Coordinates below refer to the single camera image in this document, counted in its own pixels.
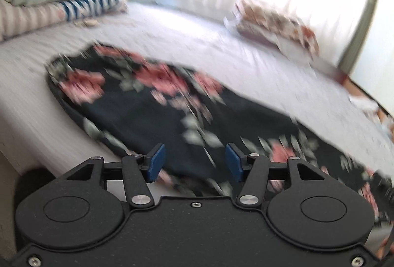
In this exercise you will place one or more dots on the wooden bed frame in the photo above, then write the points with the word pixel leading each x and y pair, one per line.
pixel 354 87

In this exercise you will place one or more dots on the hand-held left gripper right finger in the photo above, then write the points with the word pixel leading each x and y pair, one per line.
pixel 234 162

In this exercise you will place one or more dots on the white cloth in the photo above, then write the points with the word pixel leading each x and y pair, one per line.
pixel 364 103

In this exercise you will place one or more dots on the large floral print pillow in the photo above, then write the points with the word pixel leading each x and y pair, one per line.
pixel 277 20

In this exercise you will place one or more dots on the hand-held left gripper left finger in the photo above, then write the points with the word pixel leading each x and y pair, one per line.
pixel 155 162

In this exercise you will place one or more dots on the black floral pants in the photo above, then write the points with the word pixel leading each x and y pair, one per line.
pixel 138 113

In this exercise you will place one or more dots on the green curtain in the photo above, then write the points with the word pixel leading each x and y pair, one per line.
pixel 363 23

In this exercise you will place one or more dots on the small beige clip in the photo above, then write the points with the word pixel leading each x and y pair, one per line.
pixel 89 23

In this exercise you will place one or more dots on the white wardrobe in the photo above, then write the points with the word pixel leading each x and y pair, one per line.
pixel 384 39

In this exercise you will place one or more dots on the bed with grey sheet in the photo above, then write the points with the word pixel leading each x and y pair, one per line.
pixel 184 33

